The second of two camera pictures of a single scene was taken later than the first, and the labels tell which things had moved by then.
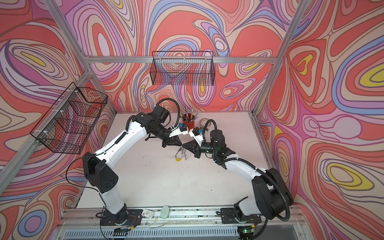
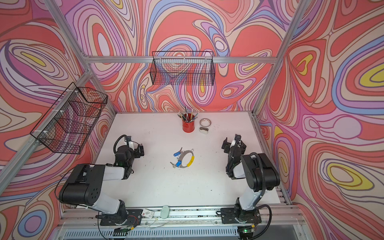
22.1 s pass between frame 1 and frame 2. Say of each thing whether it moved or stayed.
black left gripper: moved
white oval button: stayed
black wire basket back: stayed
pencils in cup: stayed
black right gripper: moved
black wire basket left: stayed
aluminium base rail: stayed
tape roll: stayed
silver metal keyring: moved
